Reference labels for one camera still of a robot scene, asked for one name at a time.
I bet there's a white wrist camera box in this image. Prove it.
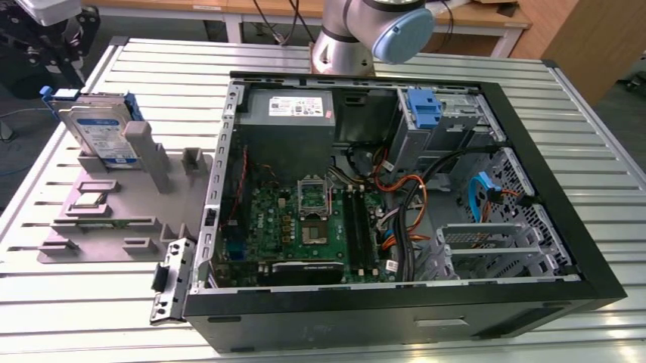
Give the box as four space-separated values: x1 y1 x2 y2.
15 0 85 27

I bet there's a black mesh waste bin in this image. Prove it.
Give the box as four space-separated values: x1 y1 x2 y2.
0 48 57 100

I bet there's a brown wooden cabinet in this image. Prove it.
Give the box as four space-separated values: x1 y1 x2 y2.
514 0 646 107

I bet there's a grey power supply unit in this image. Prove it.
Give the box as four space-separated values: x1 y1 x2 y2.
235 88 338 181

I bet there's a grey optical drive cage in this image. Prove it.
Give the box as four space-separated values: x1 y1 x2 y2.
388 87 508 178

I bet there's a metal socket cover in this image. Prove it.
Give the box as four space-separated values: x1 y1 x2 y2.
296 176 334 220

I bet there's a blue drive latch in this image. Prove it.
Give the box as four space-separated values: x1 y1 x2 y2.
404 87 444 130

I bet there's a thin red wire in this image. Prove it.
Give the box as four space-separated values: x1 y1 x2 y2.
226 145 251 228

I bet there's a black graphics card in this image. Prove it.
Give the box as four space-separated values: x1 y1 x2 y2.
255 258 346 287

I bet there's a CPU socket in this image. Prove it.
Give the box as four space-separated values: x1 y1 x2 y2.
298 219 334 247

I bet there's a thick black cable bundle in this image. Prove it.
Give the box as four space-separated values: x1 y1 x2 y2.
392 145 499 283

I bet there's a green RAM stick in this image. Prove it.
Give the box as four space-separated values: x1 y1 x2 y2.
77 219 131 230

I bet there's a black open PC case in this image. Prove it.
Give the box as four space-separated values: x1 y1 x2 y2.
148 70 630 355

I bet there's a black RAM slot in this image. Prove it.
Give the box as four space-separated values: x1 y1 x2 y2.
342 184 366 277
356 184 380 276

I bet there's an orange power wire black plug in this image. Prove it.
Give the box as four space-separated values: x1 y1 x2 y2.
484 188 536 225

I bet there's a grey expansion slot latch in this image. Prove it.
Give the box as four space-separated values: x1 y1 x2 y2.
148 237 196 327

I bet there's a hard disk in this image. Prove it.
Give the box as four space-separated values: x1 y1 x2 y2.
39 85 147 168

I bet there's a wooden desk white frame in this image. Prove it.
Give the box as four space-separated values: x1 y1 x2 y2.
83 0 244 45
240 0 534 58

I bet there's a black chair base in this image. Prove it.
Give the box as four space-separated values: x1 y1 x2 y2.
615 70 646 92

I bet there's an orange red wire bundle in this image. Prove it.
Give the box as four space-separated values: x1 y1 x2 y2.
372 157 431 251

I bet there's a grey metal disk bay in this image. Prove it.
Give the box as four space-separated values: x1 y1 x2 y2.
426 222 579 283

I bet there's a silver CPU chip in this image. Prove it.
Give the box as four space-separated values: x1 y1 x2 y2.
72 192 108 208

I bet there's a green motherboard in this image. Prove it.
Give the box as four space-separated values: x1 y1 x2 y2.
211 177 399 287

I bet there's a blue data wire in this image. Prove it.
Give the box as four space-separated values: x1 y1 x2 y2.
467 170 507 228

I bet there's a grey parts rack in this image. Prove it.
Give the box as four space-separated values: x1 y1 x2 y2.
35 119 218 265

